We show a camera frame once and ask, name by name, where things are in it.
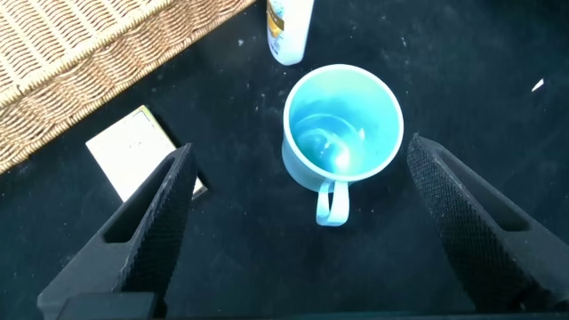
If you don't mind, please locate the wicker basket with brown handles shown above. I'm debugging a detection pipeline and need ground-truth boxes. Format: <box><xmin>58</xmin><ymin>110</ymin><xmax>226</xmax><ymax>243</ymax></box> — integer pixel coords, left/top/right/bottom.
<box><xmin>0</xmin><ymin>0</ymin><xmax>257</xmax><ymax>174</ymax></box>

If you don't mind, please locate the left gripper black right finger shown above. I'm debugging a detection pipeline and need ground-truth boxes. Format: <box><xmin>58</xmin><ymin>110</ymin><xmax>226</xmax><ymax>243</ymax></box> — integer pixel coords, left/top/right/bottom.
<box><xmin>406</xmin><ymin>132</ymin><xmax>569</xmax><ymax>312</ymax></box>

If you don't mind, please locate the playing card box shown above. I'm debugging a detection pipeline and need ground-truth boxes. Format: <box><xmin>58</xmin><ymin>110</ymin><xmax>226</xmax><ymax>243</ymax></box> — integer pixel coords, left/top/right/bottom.
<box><xmin>84</xmin><ymin>105</ymin><xmax>209</xmax><ymax>204</ymax></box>

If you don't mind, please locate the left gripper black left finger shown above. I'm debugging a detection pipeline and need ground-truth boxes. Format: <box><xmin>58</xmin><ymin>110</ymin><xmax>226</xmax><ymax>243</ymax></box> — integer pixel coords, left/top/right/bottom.
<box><xmin>36</xmin><ymin>142</ymin><xmax>198</xmax><ymax>319</ymax></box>

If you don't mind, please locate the white bottle with blue cap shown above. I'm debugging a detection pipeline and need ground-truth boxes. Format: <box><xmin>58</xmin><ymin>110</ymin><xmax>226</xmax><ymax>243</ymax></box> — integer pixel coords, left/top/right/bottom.
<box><xmin>266</xmin><ymin>0</ymin><xmax>316</xmax><ymax>67</ymax></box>

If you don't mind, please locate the teal plastic mug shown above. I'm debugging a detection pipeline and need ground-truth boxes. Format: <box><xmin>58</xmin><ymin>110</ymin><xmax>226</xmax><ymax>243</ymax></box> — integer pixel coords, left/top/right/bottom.
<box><xmin>281</xmin><ymin>63</ymin><xmax>405</xmax><ymax>228</ymax></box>

